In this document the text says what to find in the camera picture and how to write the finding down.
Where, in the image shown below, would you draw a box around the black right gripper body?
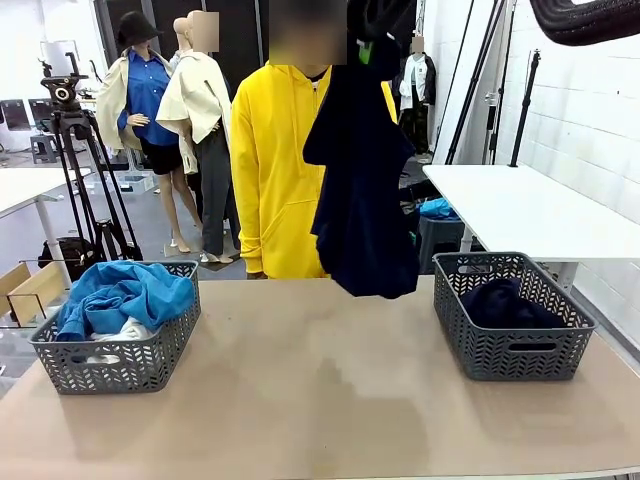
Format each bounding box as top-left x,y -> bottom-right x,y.
348,0 -> 416,42

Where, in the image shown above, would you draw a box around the dark navy garment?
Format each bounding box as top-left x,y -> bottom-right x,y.
303,29 -> 420,300

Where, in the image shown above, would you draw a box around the dark navy trousers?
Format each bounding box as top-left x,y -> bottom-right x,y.
459,278 -> 569,330

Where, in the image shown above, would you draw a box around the blue shirt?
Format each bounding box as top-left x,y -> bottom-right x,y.
55,259 -> 195,342

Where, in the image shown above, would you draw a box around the white shirt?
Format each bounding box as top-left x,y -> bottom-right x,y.
74,314 -> 162,365

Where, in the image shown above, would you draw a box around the figure in black white jacket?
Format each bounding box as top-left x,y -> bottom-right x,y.
397,35 -> 437,156

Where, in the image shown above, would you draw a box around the tall black tripod stand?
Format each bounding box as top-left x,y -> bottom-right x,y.
432,0 -> 516,166

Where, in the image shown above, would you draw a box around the person in yellow hoodie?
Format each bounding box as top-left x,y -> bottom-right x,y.
229,0 -> 401,280

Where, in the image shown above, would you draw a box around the short black light stand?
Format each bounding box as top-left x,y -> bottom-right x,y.
508,48 -> 544,169

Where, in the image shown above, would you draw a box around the blue cloth bundle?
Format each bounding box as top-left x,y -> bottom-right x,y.
419,198 -> 461,222

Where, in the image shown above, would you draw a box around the mannequin with cream jacket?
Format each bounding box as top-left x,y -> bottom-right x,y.
156,9 -> 241,265

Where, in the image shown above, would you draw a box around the dark grey stool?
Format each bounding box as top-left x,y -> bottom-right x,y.
417,214 -> 469,275

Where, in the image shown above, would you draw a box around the white table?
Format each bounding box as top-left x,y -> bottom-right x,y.
0,167 -> 94,289
422,163 -> 640,294

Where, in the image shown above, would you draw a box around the mannequin with blue shirt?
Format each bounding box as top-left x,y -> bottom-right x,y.
95,10 -> 204,254

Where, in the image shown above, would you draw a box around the black bucket hat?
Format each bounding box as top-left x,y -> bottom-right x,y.
117,10 -> 165,47

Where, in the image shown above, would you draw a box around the small grey stool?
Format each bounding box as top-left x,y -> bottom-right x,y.
29,134 -> 64,165

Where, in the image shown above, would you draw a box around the grey woven plastic basket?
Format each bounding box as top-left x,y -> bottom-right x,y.
432,251 -> 599,384
28,259 -> 202,396

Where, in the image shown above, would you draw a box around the black bag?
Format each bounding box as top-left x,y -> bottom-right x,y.
38,237 -> 109,290

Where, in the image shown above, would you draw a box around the black camera tripod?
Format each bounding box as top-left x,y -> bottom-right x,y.
38,52 -> 144,264

